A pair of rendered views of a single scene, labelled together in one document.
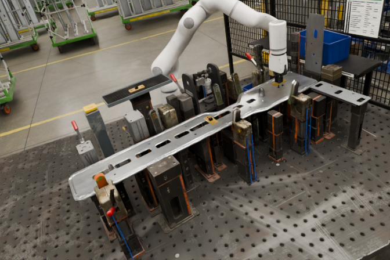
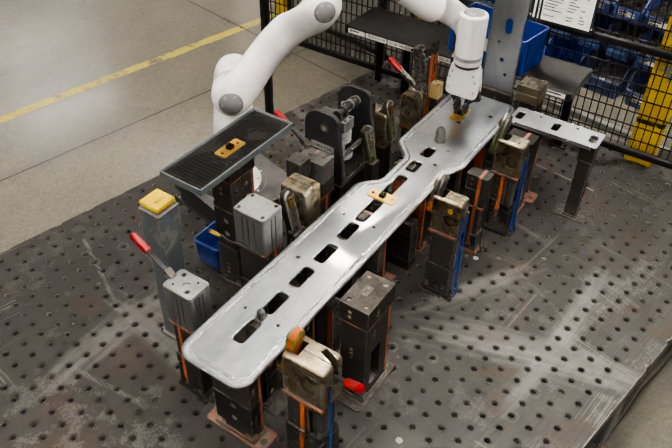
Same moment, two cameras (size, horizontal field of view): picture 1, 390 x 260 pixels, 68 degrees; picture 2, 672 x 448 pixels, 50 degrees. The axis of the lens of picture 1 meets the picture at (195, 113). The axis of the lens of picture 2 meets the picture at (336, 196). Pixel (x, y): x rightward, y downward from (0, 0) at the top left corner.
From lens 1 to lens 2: 0.93 m
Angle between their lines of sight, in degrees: 27
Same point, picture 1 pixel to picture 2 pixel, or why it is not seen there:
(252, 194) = (462, 314)
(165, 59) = (249, 77)
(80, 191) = (235, 369)
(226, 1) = not seen: outside the picture
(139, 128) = (273, 230)
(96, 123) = (170, 232)
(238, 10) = not seen: outside the picture
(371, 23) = (580, 7)
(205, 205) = (397, 350)
